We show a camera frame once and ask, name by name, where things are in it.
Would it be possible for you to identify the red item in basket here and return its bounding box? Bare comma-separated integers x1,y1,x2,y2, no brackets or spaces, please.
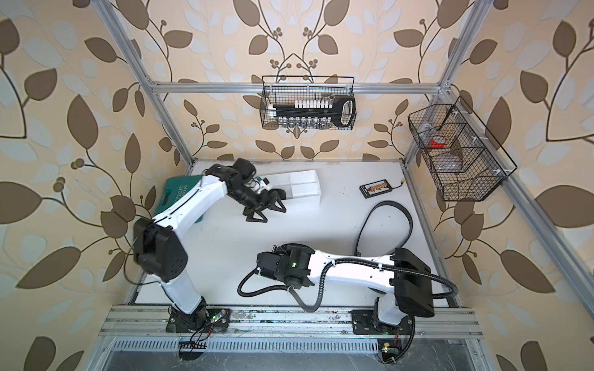
429,135,447,149

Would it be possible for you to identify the green tool case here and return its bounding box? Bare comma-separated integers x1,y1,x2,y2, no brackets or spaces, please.
146,176,211,230

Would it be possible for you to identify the black corrugated cable conduit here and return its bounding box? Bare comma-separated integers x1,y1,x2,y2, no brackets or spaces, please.
236,258,460,360

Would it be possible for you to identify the right wire basket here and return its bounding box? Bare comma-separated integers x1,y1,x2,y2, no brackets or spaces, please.
408,97,518,202

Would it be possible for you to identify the wire basket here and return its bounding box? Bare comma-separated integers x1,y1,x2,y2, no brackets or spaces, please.
259,74,357,131
408,97,518,202

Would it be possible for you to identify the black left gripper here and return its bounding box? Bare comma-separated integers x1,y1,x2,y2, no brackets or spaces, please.
227,185,286,220

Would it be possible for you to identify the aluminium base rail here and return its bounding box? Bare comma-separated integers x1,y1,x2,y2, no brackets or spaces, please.
99,305,484,339

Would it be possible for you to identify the black parallel charging board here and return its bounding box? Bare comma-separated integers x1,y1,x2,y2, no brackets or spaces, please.
359,179,405,199

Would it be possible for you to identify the back wire basket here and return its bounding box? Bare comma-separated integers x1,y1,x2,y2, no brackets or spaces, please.
259,74,357,131

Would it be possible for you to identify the aluminium frame post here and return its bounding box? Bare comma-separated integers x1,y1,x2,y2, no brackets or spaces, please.
91,0,194,172

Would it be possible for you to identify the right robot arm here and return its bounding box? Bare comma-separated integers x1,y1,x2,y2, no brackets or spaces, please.
256,244,435,318

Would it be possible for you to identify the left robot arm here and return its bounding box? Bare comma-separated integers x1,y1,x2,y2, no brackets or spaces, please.
132,159,286,315

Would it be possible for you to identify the white divided storage box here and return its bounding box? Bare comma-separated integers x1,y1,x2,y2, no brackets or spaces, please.
265,170,321,209

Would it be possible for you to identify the black socket holder set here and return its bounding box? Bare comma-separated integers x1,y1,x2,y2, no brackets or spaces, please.
260,95,357,130

